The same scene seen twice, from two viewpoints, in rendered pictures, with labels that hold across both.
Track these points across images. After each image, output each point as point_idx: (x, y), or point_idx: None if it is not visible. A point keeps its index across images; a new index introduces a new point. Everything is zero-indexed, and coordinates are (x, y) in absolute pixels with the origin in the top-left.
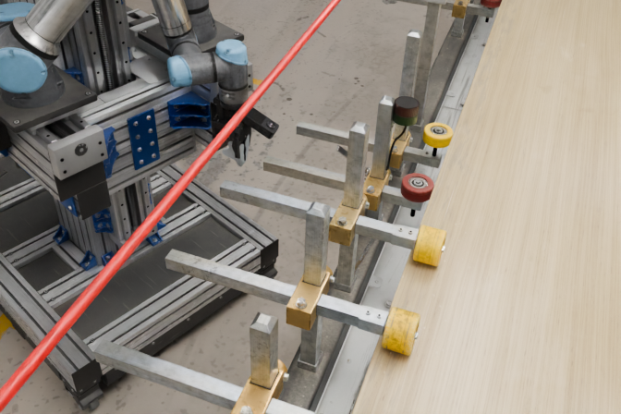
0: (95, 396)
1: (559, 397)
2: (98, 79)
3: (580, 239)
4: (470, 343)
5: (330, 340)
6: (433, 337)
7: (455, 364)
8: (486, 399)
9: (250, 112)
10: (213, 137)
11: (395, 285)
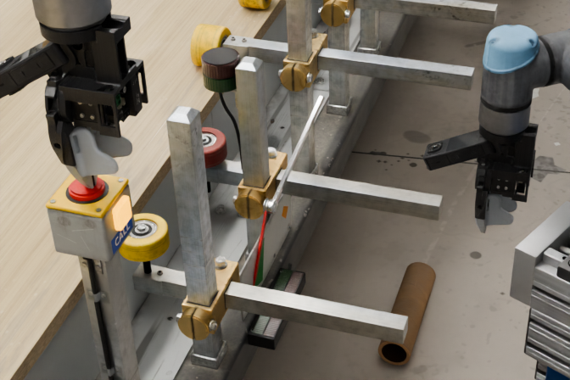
0: None
1: None
2: None
3: (15, 94)
4: (189, 10)
5: (319, 125)
6: (222, 11)
7: None
8: None
9: (471, 137)
10: (531, 175)
11: (232, 237)
